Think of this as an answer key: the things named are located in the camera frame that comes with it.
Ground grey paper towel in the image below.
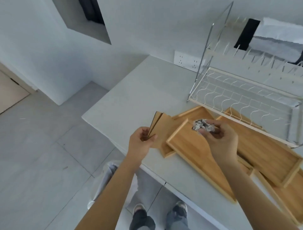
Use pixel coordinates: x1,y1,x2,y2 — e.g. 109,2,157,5
247,35,303,64

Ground person's left hand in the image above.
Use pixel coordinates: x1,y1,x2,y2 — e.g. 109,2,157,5
127,127,158,166

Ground person's right forearm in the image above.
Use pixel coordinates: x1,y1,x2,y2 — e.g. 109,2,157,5
219,160,298,230

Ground light wooden door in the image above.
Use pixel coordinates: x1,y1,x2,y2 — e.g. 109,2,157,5
0,62,38,115

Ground black woven mat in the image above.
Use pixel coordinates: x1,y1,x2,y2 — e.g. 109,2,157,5
234,18,303,65

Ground large wooden tray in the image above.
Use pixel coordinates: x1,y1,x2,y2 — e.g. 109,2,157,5
165,118,255,205

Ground person's right hand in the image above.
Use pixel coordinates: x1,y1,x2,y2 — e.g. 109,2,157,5
198,120,239,166

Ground person's left forearm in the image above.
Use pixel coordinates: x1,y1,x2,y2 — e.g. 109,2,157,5
75,155,144,230

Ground grey shoe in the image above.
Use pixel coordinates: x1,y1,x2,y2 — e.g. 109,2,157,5
172,201,188,214
132,203,147,215

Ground grey trousers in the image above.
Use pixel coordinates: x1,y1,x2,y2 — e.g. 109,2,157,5
129,208,189,230

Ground foil ball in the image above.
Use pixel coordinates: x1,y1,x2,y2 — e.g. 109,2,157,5
192,118,216,136

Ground white plastic bag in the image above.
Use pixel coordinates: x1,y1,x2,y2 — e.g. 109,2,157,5
87,161,142,211

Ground two-tier white dish rack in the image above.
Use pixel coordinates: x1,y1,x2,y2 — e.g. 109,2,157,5
187,1,303,148

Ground white wall socket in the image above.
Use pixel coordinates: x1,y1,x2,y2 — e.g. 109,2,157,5
174,50,206,71

